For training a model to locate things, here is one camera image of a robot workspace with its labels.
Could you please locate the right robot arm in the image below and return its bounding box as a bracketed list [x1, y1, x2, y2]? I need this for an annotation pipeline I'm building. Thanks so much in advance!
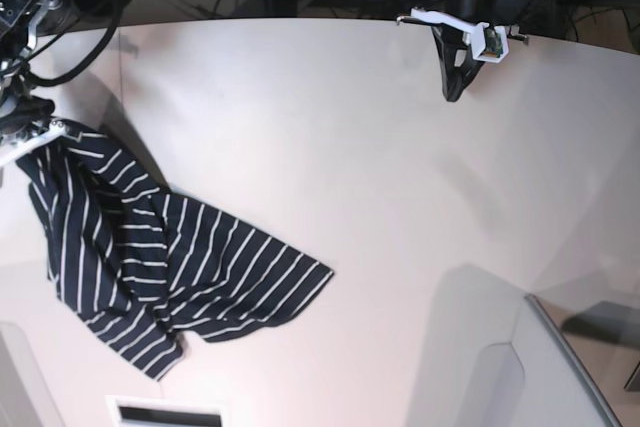
[1, 0, 131, 144]

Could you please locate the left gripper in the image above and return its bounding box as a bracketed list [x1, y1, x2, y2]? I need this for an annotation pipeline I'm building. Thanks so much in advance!
[432, 0, 497, 102]

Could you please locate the white panel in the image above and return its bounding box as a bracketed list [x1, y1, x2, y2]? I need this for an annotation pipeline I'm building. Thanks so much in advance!
[1, 322, 65, 426]
[404, 264, 621, 426]

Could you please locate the white panel right front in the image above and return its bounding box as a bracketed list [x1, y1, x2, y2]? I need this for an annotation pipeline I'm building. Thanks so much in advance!
[404, 264, 621, 426]

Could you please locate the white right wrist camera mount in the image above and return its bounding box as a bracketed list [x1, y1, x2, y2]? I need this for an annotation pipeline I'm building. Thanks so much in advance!
[1, 120, 69, 168]

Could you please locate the white panel left front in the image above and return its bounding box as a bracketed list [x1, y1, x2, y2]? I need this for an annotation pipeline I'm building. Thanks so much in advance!
[1, 322, 65, 426]

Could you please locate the navy white striped t-shirt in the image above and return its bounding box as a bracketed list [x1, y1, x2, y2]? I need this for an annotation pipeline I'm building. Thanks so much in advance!
[17, 123, 333, 380]

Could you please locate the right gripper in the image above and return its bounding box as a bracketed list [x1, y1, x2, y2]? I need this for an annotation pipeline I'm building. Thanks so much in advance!
[1, 91, 55, 147]

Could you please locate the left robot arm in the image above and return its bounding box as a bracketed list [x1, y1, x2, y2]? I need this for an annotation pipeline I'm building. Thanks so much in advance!
[396, 0, 511, 102]

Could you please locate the white slotted tray front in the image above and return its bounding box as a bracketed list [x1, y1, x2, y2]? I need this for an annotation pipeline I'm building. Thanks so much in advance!
[106, 396, 232, 427]

